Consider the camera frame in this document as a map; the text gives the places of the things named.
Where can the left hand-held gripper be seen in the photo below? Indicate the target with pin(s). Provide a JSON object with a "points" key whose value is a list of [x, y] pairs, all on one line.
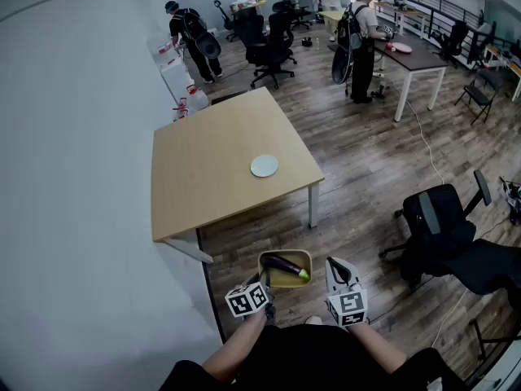
{"points": [[246, 300]]}

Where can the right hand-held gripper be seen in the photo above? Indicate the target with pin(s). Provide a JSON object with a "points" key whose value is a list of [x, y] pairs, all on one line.
{"points": [[350, 306]]}

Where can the purple eggplant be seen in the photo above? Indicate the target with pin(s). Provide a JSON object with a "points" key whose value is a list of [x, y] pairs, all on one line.
{"points": [[283, 264]]}

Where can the beige tray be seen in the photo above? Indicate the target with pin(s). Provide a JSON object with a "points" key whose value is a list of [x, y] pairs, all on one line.
{"points": [[287, 281]]}

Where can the person's right forearm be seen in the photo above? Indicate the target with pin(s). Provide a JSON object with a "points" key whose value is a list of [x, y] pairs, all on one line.
{"points": [[376, 346]]}

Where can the person's left forearm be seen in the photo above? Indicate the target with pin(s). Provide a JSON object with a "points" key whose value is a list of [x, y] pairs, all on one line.
{"points": [[236, 348]]}

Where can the person's white shoe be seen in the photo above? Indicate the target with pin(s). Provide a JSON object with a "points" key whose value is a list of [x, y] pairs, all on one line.
{"points": [[313, 320]]}

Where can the person's black clothing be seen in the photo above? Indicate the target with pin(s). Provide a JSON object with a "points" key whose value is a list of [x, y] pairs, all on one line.
{"points": [[309, 361]]}

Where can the black office chair with headrest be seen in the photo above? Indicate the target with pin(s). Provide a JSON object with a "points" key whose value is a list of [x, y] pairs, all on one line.
{"points": [[441, 234]]}

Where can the white round plate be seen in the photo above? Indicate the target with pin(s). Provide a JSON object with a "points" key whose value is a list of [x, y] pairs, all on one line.
{"points": [[264, 165]]}

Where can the clear water jug red cap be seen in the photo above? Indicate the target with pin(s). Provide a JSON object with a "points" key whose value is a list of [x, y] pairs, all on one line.
{"points": [[195, 98], [181, 110]]}

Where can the white water dispenser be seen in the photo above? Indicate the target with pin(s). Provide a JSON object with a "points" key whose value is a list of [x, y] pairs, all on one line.
{"points": [[173, 69]]}

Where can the black folding chair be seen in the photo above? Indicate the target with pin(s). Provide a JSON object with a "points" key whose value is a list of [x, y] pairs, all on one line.
{"points": [[482, 92]]}

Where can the dark table with white legs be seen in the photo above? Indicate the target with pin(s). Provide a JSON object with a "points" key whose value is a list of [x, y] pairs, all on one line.
{"points": [[419, 57]]}

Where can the pink plate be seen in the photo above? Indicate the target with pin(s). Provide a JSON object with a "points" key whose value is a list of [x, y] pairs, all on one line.
{"points": [[401, 47]]}

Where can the yellow table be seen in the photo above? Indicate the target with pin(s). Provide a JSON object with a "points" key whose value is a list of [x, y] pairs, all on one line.
{"points": [[248, 5], [333, 16]]}

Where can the wooden desk with white legs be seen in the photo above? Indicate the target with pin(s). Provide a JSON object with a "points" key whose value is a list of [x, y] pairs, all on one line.
{"points": [[403, 12]]}

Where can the black metal railing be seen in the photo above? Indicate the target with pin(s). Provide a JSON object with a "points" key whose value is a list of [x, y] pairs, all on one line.
{"points": [[439, 6]]}

